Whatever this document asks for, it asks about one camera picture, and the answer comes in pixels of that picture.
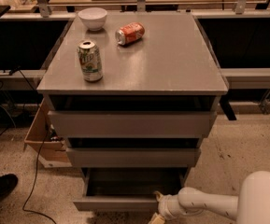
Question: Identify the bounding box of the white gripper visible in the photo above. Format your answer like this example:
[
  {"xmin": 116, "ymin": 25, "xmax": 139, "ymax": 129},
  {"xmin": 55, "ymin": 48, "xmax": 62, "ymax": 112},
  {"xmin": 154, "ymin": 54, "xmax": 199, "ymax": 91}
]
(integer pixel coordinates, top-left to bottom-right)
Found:
[{"xmin": 148, "ymin": 191, "xmax": 181, "ymax": 224}]

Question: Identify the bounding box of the grey bottom drawer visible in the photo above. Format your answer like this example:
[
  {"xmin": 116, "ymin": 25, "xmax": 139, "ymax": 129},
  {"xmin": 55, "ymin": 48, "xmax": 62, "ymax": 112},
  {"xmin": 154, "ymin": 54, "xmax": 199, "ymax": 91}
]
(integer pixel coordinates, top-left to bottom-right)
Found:
[{"xmin": 74, "ymin": 167, "xmax": 190, "ymax": 212}]

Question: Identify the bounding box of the grey drawer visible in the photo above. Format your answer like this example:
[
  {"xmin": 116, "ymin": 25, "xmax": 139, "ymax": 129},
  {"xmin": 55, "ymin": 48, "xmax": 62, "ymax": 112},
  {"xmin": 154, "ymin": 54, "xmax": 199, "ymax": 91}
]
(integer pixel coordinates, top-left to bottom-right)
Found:
[
  {"xmin": 74, "ymin": 167, "xmax": 190, "ymax": 212},
  {"xmin": 66, "ymin": 148, "xmax": 201, "ymax": 168},
  {"xmin": 49, "ymin": 111, "xmax": 217, "ymax": 138}
]

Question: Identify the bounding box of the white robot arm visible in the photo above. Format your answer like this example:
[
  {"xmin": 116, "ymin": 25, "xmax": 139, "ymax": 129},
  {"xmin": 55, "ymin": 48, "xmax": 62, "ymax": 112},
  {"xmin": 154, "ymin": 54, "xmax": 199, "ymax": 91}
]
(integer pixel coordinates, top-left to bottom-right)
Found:
[{"xmin": 149, "ymin": 171, "xmax": 270, "ymax": 224}]

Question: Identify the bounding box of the grey middle drawer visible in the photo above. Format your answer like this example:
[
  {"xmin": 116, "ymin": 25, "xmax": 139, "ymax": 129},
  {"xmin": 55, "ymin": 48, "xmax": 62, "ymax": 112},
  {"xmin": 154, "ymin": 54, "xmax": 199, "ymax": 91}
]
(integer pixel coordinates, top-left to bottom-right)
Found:
[{"xmin": 66, "ymin": 148, "xmax": 201, "ymax": 168}]

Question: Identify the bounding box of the grey drawer cabinet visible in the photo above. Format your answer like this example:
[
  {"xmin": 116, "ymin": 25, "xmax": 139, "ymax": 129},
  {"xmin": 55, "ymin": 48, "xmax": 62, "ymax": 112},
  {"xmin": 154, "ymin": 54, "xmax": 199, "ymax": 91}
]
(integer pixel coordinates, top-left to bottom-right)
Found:
[{"xmin": 36, "ymin": 11, "xmax": 229, "ymax": 191}]

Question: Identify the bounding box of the grey top drawer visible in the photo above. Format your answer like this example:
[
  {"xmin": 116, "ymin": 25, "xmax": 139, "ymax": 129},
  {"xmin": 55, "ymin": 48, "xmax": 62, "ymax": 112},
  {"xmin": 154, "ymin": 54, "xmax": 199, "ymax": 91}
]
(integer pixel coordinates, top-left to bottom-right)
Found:
[{"xmin": 49, "ymin": 111, "xmax": 217, "ymax": 138}]

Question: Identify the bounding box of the cardboard box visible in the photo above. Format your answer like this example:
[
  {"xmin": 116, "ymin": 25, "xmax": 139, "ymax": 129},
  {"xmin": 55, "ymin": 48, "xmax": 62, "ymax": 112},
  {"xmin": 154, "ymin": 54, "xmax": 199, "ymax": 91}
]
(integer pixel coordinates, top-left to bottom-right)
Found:
[{"xmin": 24, "ymin": 101, "xmax": 71, "ymax": 168}]

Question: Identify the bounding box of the green white soda can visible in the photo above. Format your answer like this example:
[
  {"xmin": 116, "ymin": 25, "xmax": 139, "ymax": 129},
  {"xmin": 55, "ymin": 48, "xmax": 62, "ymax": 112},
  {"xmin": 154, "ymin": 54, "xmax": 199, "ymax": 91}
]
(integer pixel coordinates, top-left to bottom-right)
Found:
[{"xmin": 78, "ymin": 39, "xmax": 103, "ymax": 82}]

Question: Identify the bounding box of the orange soda can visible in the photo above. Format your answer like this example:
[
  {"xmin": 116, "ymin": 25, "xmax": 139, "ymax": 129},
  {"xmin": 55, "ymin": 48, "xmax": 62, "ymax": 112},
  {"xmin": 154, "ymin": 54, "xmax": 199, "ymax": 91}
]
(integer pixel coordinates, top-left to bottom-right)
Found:
[{"xmin": 115, "ymin": 22, "xmax": 145, "ymax": 46}]

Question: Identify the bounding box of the white bowl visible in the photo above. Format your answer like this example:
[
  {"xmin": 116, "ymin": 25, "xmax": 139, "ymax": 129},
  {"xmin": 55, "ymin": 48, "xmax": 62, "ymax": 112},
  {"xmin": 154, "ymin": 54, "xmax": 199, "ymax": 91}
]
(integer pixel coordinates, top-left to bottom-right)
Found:
[{"xmin": 78, "ymin": 7, "xmax": 107, "ymax": 31}]

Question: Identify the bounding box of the black cable on floor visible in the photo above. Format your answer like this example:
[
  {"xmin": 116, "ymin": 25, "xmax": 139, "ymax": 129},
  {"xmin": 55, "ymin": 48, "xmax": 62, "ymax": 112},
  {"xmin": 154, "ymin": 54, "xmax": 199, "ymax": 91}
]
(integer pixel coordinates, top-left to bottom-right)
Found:
[{"xmin": 16, "ymin": 68, "xmax": 58, "ymax": 224}]

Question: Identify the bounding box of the metal railing frame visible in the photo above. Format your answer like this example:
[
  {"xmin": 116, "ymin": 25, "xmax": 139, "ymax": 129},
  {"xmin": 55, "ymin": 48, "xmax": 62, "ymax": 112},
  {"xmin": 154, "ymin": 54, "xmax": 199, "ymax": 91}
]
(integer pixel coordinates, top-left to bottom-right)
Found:
[{"xmin": 0, "ymin": 0, "xmax": 270, "ymax": 115}]

